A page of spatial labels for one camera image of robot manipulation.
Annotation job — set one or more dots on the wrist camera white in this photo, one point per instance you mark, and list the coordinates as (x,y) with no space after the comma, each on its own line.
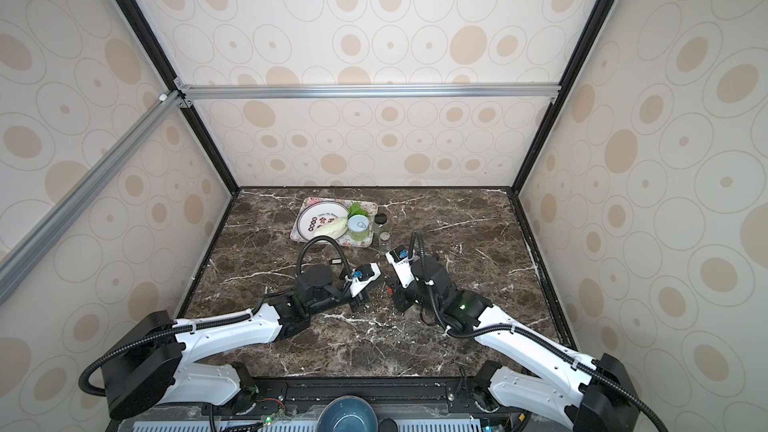
(362,277)
(398,258)

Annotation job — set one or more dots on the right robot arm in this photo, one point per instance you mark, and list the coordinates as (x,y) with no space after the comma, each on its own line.
(574,389)

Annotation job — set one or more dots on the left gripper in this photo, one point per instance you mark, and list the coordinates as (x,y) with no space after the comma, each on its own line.
(359,300)

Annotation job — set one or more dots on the dark lid spice jar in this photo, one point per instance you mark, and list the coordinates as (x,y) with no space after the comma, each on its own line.
(380,223)

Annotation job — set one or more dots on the aluminium rail left wall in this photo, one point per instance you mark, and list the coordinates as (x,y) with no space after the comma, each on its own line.
(25,256)

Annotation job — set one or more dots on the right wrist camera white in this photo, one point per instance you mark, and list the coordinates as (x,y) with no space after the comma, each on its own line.
(398,258)

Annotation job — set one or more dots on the pale green cabbage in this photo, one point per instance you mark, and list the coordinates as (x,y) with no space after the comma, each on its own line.
(334,229)

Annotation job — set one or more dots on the black vertical frame post right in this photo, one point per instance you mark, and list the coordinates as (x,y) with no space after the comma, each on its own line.
(583,46)

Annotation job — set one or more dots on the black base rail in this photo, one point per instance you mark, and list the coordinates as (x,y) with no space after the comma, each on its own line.
(289,404)

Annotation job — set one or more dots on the blue bowl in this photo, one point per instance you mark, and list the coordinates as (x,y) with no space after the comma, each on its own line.
(348,414)

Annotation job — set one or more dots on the white plate with red text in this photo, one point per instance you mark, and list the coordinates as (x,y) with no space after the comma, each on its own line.
(316,214)

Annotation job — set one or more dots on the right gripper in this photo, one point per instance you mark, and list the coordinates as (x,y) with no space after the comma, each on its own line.
(397,295)

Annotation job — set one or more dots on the black vertical frame post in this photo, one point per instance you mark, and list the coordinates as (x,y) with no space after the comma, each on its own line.
(151,45)
(583,46)

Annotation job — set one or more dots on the floral rectangular tray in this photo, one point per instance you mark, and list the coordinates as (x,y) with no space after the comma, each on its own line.
(370,207)

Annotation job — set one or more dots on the small clear glass bottle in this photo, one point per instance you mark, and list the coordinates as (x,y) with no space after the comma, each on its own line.
(384,242)

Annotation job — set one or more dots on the horizontal aluminium rail back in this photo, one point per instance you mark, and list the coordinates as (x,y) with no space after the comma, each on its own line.
(373,91)

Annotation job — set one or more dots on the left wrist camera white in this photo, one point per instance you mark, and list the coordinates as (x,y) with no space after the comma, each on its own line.
(362,277)

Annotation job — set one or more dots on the black vertical frame post left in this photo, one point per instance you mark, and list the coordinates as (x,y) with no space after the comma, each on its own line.
(151,45)

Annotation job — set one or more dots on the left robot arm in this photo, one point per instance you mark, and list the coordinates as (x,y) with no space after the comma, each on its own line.
(161,359)

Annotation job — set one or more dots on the green leafy vegetable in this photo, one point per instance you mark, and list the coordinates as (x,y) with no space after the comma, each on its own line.
(356,209)

